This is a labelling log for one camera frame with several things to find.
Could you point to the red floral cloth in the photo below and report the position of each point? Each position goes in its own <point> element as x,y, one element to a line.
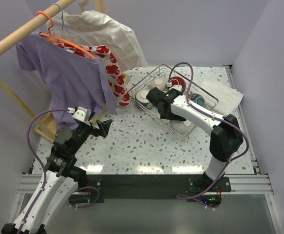
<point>114,74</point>

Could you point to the white shirt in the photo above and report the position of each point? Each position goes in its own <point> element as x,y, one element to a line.
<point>100,29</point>

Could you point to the blue floral bowl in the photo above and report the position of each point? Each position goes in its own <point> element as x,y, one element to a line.
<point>198,99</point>

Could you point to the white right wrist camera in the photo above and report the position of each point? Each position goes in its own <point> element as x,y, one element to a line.
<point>176,85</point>

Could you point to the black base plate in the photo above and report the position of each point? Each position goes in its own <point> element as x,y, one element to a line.
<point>146,187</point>

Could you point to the teal white dotted bowl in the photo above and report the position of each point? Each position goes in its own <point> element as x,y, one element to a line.
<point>141,98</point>

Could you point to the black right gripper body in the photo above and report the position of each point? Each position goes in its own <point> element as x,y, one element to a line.
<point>168,116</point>

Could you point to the small white bowl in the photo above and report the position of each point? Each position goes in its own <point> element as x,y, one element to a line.
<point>159,84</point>

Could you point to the wire dish rack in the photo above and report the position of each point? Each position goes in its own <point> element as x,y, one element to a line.
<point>165,72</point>

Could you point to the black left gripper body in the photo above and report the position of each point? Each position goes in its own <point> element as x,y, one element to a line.
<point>94,128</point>

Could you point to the white folded cloth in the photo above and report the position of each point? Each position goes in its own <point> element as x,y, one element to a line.
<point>228,98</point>

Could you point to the blue wire hanger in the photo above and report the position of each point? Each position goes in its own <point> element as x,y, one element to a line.
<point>64,26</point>

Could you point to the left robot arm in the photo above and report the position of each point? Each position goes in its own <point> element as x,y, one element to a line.
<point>61,178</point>

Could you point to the orange hanger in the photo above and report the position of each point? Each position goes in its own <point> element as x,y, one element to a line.
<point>54,39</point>

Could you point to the red bowl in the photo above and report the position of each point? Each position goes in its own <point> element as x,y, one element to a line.
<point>180,80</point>

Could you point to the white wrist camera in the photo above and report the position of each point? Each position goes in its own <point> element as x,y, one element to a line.
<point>81,114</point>
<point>176,85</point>

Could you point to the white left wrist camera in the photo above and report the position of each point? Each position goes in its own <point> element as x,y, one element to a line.
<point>81,114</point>

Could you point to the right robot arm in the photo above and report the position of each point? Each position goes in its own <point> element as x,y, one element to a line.
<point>224,132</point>

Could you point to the purple t-shirt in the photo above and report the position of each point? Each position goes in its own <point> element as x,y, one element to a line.
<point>75,81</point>

